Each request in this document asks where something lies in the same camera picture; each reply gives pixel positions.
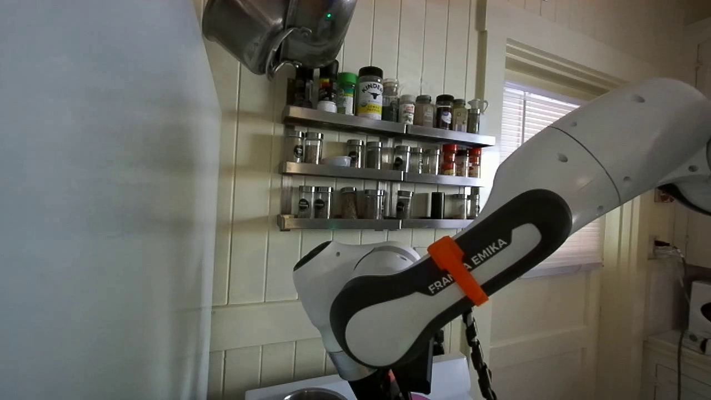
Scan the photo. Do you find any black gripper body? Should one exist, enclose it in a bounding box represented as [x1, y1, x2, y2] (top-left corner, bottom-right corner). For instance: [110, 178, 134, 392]
[351, 362, 417, 400]

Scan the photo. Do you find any silver metal bowl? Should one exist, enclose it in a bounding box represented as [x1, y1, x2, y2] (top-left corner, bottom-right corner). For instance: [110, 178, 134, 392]
[283, 384, 351, 400]

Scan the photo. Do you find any hanging steel pan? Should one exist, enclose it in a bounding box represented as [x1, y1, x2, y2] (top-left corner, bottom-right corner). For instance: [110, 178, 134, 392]
[281, 0, 360, 69]

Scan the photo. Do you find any metal spice rack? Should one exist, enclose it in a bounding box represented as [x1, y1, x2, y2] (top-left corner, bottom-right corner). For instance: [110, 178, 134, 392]
[276, 103, 499, 234]

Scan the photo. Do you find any glass spice jar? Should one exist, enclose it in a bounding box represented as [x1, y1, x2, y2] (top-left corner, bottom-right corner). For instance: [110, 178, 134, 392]
[466, 185, 485, 221]

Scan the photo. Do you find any red spice jar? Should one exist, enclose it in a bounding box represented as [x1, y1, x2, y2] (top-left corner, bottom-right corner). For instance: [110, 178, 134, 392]
[466, 144, 485, 178]
[440, 142, 461, 178]

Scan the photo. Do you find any black lid spice jar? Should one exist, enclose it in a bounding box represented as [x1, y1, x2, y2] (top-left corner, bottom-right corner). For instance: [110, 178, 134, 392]
[434, 93, 456, 131]

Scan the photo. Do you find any white cabinet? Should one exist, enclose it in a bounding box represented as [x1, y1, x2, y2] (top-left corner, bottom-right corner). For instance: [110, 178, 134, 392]
[643, 331, 711, 400]

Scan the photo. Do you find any large white spice bottle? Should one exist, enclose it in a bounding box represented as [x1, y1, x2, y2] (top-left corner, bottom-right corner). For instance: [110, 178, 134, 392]
[353, 64, 386, 123]

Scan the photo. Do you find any green lid spice bottle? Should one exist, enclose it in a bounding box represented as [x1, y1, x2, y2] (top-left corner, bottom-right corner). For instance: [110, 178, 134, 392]
[334, 72, 360, 117]

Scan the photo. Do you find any white blind wand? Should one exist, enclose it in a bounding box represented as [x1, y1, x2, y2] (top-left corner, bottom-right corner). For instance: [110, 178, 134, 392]
[519, 92, 532, 146]

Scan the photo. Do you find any dark spice bottle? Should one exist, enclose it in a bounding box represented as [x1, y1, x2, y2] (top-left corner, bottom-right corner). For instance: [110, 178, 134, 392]
[292, 64, 321, 109]

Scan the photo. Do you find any white window blind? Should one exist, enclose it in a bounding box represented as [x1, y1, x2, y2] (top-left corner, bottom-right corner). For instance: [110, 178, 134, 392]
[500, 81, 607, 269]

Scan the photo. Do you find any white board panel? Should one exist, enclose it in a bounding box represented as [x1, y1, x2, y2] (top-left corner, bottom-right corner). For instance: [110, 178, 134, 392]
[0, 0, 224, 400]

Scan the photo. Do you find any white box device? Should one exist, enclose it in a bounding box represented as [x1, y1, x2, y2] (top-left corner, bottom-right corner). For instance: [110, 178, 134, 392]
[685, 276, 711, 352]

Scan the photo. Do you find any hanging steel pot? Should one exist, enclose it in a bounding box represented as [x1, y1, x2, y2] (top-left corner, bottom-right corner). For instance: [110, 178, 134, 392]
[200, 0, 297, 77]

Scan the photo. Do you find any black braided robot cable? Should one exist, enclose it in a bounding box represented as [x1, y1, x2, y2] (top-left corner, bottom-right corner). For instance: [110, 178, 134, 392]
[461, 306, 500, 400]

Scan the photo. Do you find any orange strap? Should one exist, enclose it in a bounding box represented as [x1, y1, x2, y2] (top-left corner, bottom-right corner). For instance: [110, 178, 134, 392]
[426, 234, 491, 306]

